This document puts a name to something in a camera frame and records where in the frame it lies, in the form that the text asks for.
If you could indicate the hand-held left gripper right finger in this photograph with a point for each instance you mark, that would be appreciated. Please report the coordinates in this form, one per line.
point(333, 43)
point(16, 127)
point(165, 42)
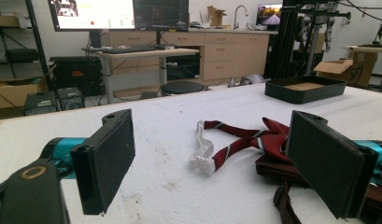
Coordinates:
point(328, 165)

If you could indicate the large open cardboard box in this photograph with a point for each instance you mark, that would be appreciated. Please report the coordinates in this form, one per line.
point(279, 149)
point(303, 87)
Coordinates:
point(360, 70)

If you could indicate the dark brown bow tie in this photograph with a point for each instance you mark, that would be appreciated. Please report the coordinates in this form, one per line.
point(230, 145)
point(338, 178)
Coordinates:
point(272, 169)

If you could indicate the small monitor with road picture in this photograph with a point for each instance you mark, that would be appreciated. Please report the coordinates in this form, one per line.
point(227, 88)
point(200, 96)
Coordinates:
point(269, 14)

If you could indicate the small open cardboard box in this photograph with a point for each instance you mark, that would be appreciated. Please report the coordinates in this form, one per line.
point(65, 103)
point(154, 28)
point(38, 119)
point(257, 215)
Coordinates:
point(216, 17)

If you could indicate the black round stool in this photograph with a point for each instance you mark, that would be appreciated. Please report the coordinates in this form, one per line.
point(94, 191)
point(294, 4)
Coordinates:
point(182, 87)

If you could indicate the light wooden cabinets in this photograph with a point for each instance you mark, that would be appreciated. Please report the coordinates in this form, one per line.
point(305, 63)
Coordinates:
point(219, 53)

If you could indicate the red striped bow tie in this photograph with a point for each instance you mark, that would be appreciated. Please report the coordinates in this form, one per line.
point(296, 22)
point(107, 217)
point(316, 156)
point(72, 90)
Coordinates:
point(238, 146)

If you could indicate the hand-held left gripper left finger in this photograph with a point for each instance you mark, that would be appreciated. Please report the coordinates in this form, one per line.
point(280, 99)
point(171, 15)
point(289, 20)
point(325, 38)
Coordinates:
point(104, 161)

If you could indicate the dark computer monitor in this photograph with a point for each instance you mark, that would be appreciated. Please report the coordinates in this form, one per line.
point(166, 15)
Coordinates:
point(160, 14)

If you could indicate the black keyboard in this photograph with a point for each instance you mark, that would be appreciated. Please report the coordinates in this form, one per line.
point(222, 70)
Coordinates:
point(126, 49)

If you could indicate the black metal shelf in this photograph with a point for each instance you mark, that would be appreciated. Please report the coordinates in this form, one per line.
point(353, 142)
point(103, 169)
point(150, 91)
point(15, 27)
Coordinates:
point(36, 37)

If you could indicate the black hanger stand wooden tray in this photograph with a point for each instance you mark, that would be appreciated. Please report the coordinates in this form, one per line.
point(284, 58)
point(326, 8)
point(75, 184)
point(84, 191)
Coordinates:
point(304, 96)

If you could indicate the metal faucet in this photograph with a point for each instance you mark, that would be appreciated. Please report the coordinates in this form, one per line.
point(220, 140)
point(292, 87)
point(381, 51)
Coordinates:
point(236, 15)

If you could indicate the black metal frame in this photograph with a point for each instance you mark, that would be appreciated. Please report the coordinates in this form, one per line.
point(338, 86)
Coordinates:
point(288, 40)

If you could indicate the black computer tower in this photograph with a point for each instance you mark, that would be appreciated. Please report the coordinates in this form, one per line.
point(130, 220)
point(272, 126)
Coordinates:
point(73, 81)

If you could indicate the white foam mat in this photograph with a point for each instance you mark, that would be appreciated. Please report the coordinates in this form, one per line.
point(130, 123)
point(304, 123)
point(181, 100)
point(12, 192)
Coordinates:
point(179, 105)

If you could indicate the flat cardboard box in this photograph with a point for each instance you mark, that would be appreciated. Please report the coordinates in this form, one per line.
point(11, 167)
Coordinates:
point(11, 95)

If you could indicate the black bag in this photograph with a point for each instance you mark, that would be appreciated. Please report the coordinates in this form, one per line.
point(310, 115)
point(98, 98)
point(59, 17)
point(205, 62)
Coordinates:
point(22, 55)

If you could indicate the light wooden desk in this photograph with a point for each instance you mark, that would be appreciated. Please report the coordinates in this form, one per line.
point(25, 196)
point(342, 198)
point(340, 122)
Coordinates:
point(148, 54)

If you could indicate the bright computer monitor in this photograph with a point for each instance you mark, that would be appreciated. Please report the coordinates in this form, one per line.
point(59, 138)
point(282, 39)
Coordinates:
point(95, 14)

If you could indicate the grey power supply unit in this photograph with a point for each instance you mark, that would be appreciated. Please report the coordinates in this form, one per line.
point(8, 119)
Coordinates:
point(40, 104)
point(70, 99)

